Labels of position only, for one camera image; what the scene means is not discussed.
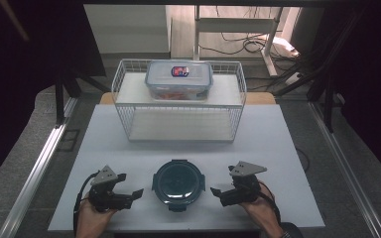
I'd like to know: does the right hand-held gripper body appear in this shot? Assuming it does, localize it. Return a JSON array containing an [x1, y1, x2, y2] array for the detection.
[[219, 160, 269, 208]]

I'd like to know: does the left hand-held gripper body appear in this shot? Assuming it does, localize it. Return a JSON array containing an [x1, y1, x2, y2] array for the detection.
[[87, 164, 134, 213]]

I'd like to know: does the dark round lidded container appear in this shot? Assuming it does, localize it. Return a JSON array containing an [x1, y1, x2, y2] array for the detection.
[[151, 159, 207, 213]]

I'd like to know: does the white wire shelf rack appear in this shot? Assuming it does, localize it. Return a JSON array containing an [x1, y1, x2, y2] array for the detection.
[[110, 58, 248, 144]]

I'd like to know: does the clear rectangular food container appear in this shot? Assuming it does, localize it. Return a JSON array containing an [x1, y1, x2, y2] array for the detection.
[[144, 59, 214, 102]]

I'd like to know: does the person's left hand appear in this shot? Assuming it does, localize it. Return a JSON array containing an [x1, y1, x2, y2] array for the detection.
[[75, 197, 118, 238]]

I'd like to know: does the person's right hand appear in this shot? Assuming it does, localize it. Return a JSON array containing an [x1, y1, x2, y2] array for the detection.
[[239, 179, 285, 238]]

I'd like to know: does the wooden table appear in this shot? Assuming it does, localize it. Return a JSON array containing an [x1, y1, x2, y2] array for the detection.
[[98, 91, 277, 106]]

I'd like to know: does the black metal stand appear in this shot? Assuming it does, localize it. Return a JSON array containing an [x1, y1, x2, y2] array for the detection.
[[273, 9, 369, 134], [54, 63, 113, 129]]

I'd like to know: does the dark curtain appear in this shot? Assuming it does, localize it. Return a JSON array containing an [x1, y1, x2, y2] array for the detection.
[[0, 0, 107, 194], [291, 0, 381, 190]]

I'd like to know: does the white cabinet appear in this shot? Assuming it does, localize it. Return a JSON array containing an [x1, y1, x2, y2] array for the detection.
[[83, 4, 173, 55]]

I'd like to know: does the black and red gripper cable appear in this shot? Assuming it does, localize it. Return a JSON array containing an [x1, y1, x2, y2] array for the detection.
[[257, 179, 283, 226]]

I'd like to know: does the thin black floor cable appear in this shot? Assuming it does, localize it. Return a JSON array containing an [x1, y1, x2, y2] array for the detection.
[[295, 146, 312, 174]]

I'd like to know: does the aluminium rail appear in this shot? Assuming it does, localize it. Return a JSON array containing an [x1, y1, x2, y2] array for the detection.
[[0, 96, 81, 238], [308, 101, 381, 238]]

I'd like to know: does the tangle of black floor cables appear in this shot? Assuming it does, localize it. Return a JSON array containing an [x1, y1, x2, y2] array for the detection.
[[198, 6, 302, 64]]

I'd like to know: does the white metal desk frame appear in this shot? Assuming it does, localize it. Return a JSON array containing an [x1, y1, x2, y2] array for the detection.
[[192, 4, 285, 77]]

